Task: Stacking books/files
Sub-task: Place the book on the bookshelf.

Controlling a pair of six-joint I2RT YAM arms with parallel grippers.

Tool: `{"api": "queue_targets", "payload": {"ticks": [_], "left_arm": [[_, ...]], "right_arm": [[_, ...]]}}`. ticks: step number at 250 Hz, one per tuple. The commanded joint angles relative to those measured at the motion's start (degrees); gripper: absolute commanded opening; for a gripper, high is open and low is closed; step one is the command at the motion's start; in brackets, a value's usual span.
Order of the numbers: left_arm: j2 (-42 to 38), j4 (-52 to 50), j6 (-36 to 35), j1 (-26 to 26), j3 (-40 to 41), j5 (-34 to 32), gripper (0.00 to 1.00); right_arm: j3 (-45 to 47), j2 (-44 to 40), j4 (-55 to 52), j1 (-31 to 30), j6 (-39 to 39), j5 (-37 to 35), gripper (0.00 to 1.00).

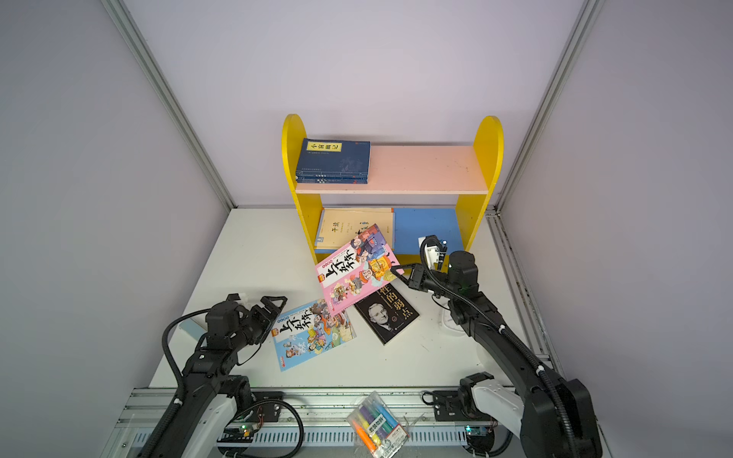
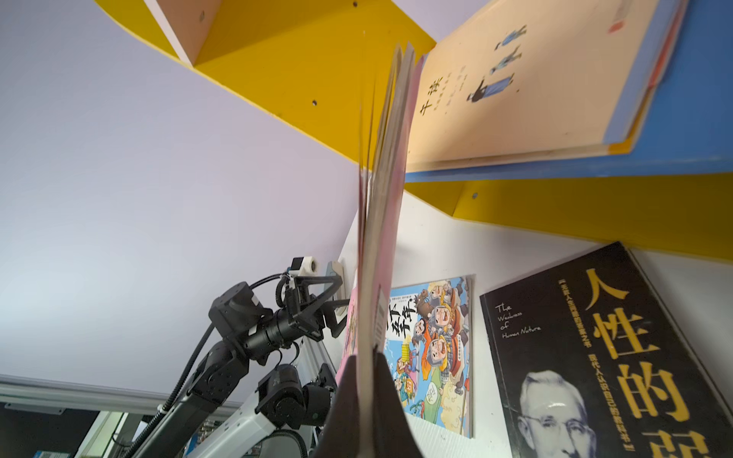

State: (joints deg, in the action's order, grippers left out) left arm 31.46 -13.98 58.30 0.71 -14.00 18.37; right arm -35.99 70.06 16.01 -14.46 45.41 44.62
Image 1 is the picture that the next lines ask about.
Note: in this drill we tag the light blue thin book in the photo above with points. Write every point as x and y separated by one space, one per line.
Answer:
309 331

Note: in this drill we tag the yellow shelf pink blue boards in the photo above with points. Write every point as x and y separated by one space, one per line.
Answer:
469 173

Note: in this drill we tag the pack of coloured markers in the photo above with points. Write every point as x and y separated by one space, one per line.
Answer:
377 428

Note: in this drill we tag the black book gold lettering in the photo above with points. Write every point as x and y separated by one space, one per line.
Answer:
387 312

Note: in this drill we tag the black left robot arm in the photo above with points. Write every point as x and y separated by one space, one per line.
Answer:
208 395

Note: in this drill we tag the dark blue bottom book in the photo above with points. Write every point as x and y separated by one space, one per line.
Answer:
334 158

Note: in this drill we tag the cream book blue edge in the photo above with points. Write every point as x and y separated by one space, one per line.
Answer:
337 226

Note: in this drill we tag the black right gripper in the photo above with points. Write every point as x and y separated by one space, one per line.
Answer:
417 276

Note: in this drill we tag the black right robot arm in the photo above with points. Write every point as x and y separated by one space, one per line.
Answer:
551 416

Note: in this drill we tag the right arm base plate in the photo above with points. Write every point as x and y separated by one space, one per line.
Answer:
458 401

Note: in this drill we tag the dark blue book yellow label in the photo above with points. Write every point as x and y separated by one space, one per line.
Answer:
308 180

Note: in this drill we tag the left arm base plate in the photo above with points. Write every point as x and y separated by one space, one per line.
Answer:
263 409

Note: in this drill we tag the pink children's book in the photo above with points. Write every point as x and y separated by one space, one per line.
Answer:
356 270

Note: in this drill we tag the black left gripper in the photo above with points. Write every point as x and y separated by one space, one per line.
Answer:
259 315

